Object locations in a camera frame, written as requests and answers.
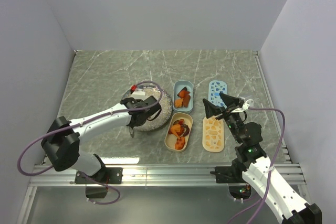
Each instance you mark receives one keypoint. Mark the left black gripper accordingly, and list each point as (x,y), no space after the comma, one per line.
(133,125)

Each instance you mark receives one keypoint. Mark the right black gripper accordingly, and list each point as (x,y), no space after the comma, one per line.
(211,110)

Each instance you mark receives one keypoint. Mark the red-brown meat slab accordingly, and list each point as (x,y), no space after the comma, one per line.
(186,100)

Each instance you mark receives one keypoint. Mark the orange crab claw piece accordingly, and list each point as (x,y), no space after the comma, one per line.
(183,93)

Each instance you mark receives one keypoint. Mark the orange fried cutlet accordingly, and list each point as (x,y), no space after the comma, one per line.
(179,103)

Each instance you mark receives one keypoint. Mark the beige lunch box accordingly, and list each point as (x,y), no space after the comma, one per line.
(170,139)

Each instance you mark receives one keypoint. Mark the blue lunch box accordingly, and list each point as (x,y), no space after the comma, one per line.
(179,85)

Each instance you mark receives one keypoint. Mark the spotted orange food piece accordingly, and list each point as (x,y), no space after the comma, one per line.
(180,142)

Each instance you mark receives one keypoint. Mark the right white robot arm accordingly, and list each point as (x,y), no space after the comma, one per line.
(253,166)

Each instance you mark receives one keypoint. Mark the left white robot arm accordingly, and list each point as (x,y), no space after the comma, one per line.
(62,145)

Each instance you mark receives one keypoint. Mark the blue patterned lid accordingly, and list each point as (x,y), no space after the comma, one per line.
(215,88)

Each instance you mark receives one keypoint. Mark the beige patterned lid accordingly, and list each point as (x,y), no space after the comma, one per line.
(213,135)

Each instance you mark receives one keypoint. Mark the speckled round plate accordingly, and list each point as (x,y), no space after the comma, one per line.
(165,102)

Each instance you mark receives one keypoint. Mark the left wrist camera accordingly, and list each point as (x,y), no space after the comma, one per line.
(136,92)

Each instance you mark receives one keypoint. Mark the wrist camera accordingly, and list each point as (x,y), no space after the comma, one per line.
(248,103)
(136,92)

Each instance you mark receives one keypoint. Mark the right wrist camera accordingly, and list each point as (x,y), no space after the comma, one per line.
(248,103)

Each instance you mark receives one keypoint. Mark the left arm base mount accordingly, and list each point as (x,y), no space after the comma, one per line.
(98,179)

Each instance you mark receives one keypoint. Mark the aluminium frame rail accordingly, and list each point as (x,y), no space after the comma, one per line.
(140,175)

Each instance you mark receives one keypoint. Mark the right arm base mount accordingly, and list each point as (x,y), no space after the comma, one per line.
(232,175)

